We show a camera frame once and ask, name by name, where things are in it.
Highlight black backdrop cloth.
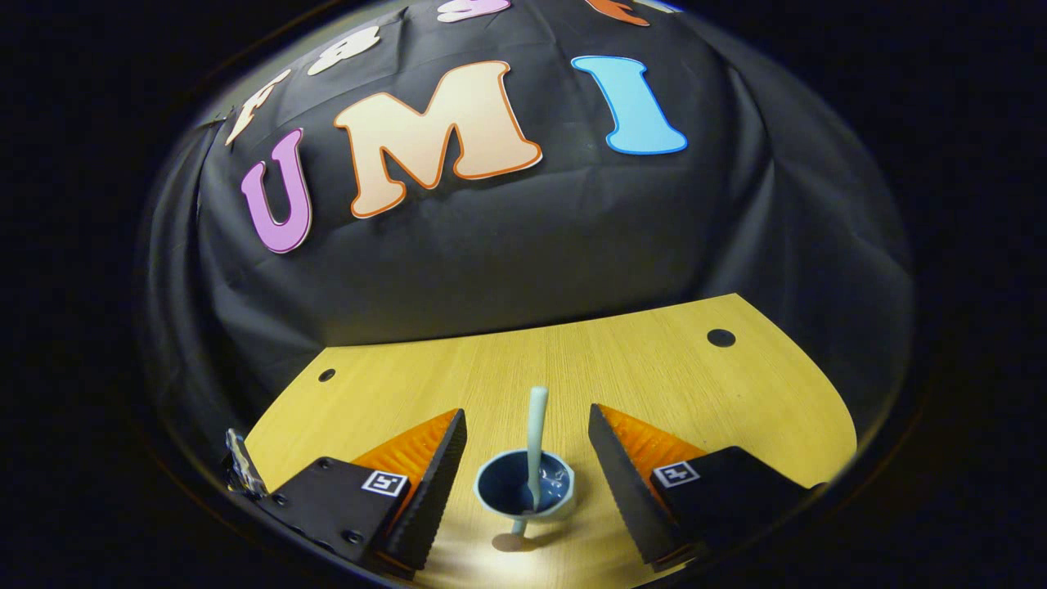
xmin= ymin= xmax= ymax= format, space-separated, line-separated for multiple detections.
xmin=139 ymin=0 xmax=913 ymax=492

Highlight pale green cup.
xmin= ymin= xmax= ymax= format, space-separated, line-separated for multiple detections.
xmin=474 ymin=448 xmax=577 ymax=552

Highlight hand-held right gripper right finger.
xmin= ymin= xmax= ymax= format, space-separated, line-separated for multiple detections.
xmin=588 ymin=403 xmax=827 ymax=573

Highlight yellow wooden desktop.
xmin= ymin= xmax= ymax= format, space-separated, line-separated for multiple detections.
xmin=245 ymin=293 xmax=858 ymax=589

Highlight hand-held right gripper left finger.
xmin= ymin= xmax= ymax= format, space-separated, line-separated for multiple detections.
xmin=258 ymin=408 xmax=468 ymax=572

